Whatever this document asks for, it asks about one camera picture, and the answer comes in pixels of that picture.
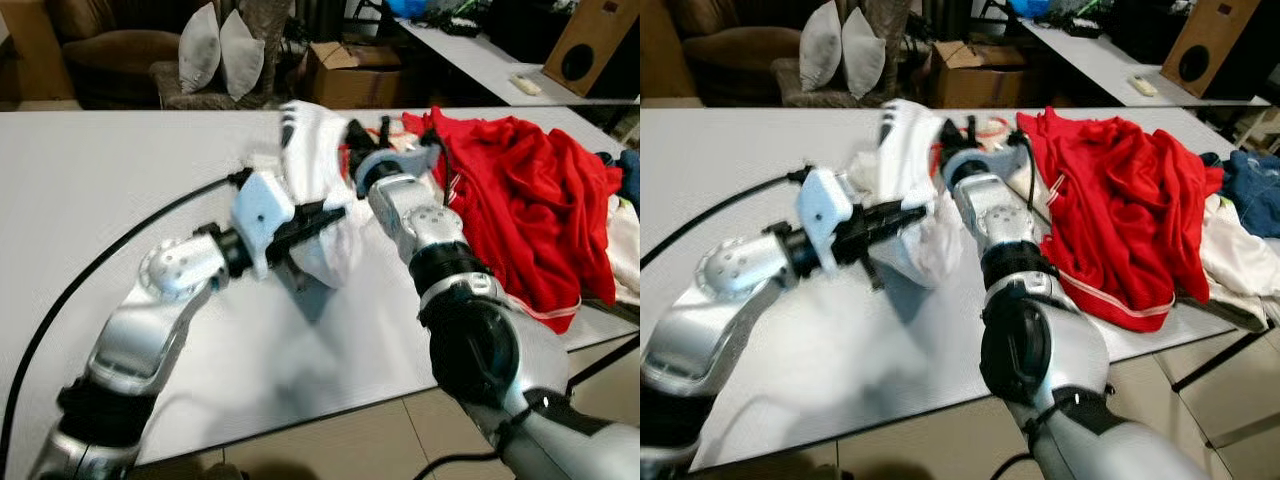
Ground white black-printed t-shirt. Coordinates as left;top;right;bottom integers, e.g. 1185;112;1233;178
275;100;373;291
850;98;946;291

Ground red sports shirt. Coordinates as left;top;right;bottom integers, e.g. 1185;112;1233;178
430;105;624;336
1018;105;1226;333

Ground cardboard box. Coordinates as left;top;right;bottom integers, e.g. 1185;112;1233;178
925;42;1031;109
300;42;406;109

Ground small white table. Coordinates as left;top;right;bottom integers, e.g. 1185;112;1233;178
1020;18;1271;106
395;18;641;106

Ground large white table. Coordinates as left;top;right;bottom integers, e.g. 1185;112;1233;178
0;105;641;471
640;105;1280;471

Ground brown armchair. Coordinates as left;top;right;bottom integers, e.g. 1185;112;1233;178
45;0;201;109
665;0;816;106

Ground plain white garment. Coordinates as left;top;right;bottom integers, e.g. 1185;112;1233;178
598;190;641;306
1195;190;1280;326

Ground blue jeans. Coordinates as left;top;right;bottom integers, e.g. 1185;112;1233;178
1205;150;1280;239
598;148;641;206

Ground wooden loudspeaker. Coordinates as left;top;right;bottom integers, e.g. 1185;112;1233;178
543;0;641;98
1160;0;1280;99

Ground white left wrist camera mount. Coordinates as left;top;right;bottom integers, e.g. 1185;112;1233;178
797;166;856;281
230;168;299;283

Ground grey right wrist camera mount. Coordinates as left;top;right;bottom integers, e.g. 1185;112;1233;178
942;140;1031;186
355;143;441;189

